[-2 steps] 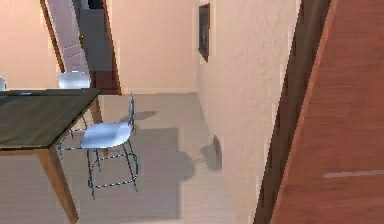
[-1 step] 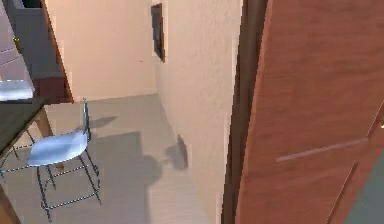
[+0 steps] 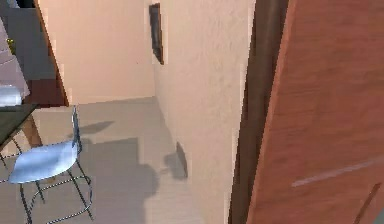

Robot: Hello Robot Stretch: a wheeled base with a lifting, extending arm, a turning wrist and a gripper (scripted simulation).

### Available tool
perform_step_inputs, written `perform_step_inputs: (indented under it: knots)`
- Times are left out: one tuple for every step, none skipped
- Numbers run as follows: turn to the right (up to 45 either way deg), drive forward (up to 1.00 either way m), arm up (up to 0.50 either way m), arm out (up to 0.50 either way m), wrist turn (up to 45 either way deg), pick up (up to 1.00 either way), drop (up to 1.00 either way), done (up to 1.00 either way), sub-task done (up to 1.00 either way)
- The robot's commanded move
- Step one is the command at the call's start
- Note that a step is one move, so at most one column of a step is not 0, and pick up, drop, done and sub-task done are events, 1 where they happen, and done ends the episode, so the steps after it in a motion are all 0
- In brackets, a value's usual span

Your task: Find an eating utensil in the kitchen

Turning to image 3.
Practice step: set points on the reddish brown wooden door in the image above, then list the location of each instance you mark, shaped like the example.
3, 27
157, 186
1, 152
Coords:
320, 113

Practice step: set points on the dark top wooden table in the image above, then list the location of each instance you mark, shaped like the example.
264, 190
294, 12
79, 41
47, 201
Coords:
11, 120

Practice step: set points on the white round dish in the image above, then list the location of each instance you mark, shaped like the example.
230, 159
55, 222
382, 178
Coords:
9, 96

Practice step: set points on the dark framed wall picture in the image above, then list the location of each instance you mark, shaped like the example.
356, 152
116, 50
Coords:
156, 31

